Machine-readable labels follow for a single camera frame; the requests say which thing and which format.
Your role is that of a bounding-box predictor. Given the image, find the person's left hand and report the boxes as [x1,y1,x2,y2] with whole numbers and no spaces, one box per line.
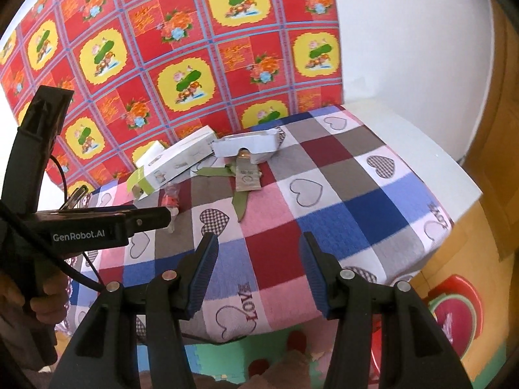
[24,269,76,325]

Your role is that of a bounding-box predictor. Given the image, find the checkered heart blanket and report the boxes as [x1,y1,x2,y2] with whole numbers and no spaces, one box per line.
[67,104,455,345]

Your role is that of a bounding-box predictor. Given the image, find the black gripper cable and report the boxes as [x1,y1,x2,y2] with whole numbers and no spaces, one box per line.
[0,154,108,292]

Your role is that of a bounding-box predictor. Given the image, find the red basin green rim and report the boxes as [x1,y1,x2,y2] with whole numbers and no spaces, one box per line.
[432,294,473,353]

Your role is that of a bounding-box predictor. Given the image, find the green ribbon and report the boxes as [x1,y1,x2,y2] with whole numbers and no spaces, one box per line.
[190,164,262,223]

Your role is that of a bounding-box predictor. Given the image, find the white cardboard tray with hole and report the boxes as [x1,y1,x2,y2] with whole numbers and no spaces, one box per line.
[212,127,287,165]

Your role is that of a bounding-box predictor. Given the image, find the red yellow floral wall cloth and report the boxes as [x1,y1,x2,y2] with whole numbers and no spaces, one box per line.
[0,0,344,211]

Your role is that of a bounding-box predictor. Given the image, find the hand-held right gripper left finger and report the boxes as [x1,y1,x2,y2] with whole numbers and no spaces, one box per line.
[49,232,220,389]

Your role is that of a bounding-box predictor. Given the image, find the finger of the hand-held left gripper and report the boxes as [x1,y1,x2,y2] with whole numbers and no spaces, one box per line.
[124,206,172,234]
[61,205,139,216]

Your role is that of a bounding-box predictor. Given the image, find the long white box green end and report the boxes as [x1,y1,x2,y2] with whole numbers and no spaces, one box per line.
[127,125,217,202]

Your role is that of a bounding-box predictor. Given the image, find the red plastic stool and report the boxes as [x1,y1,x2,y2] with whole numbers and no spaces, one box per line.
[422,275,485,363]

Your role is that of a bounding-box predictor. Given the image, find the small clear bottle red label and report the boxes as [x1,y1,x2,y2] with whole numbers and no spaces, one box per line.
[161,183,182,235]

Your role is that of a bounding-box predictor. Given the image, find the colourful foam mat tiles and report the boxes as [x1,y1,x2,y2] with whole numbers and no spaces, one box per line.
[53,320,507,389]

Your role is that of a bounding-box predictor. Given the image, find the white table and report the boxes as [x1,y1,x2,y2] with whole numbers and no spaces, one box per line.
[338,96,484,288]

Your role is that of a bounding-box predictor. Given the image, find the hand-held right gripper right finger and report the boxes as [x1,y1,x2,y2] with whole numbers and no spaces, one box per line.
[298,232,463,389]

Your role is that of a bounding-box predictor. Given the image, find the metal spring clip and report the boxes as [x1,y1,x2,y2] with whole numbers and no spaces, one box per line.
[61,185,89,211]

